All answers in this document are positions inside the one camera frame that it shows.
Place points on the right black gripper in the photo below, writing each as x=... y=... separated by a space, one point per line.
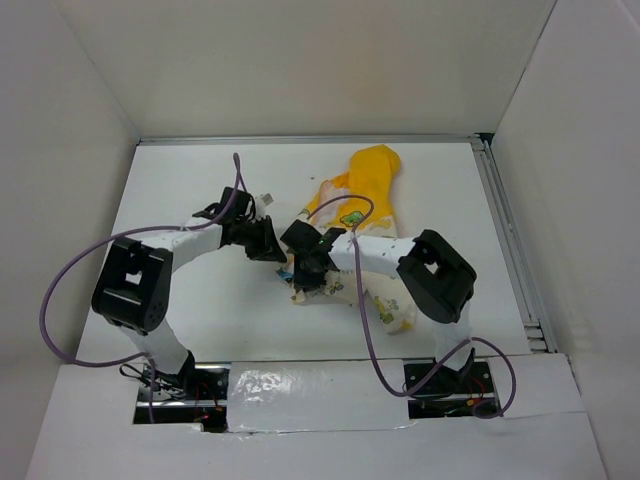
x=302 y=281

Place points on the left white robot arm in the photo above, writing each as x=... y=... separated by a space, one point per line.
x=133 y=289

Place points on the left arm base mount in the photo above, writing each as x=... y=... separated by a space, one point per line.
x=204 y=406

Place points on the yellow and cream baby jacket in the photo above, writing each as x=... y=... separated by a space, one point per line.
x=361 y=198

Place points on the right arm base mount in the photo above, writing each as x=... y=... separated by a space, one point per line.
x=448 y=395

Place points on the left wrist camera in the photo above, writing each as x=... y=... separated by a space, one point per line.
x=263 y=200

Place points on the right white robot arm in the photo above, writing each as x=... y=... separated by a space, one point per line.
x=440 y=282

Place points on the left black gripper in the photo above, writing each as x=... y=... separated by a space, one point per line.
x=268 y=248

